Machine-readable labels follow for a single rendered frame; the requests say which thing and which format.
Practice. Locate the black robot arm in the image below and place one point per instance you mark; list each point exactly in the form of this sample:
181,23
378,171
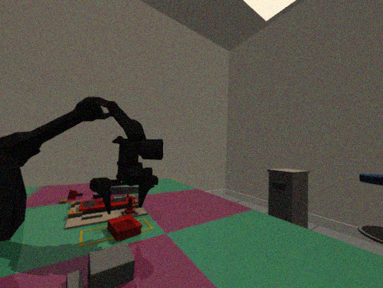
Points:
24,145

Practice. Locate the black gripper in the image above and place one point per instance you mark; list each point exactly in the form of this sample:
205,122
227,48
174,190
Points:
102,185

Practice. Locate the long grey bar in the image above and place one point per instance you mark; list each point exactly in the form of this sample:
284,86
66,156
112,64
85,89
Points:
123,189

